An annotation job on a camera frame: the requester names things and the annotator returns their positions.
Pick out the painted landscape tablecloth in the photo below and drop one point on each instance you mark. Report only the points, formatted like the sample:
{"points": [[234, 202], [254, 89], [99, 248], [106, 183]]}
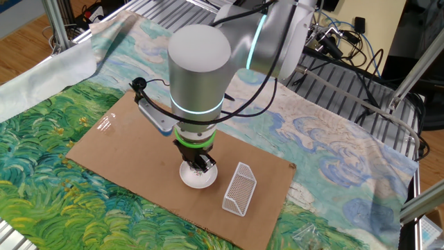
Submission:
{"points": [[52, 173]]}

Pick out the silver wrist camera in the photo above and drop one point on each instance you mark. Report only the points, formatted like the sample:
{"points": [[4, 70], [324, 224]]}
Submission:
{"points": [[156, 118]]}

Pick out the clear plastic bag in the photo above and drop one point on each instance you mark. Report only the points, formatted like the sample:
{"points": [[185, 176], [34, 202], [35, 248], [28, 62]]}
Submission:
{"points": [[307, 237]]}

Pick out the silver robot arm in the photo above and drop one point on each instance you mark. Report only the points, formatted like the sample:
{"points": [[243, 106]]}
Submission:
{"points": [[197, 76]]}

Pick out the white grid tray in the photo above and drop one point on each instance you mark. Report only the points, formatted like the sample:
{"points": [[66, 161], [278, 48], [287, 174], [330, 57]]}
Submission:
{"points": [[430, 234]]}

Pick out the brown cardboard sheet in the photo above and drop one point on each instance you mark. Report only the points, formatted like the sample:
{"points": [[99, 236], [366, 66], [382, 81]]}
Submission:
{"points": [[138, 149]]}

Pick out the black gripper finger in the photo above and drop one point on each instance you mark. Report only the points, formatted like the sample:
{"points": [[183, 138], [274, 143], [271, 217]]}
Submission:
{"points": [[191, 165], [207, 164]]}

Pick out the black camera on metal bracket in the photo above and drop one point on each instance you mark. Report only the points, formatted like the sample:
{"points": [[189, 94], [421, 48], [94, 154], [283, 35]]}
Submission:
{"points": [[329, 45]]}

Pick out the beige board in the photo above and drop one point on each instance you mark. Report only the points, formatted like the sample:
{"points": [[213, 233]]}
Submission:
{"points": [[381, 21]]}

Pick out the black power adapter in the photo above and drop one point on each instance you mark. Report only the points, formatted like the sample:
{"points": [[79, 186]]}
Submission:
{"points": [[359, 25]]}

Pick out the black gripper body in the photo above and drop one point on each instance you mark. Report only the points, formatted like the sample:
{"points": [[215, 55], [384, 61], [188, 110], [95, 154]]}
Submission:
{"points": [[192, 153]]}

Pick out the aluminium frame post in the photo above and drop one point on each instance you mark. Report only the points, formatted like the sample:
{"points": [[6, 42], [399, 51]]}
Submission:
{"points": [[416, 66], [57, 27], [423, 203]]}

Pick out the black device with red button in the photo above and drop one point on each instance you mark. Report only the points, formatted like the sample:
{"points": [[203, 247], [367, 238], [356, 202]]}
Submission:
{"points": [[93, 14]]}

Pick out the white plate with flower print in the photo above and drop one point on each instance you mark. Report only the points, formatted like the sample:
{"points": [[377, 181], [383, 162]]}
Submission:
{"points": [[197, 182]]}

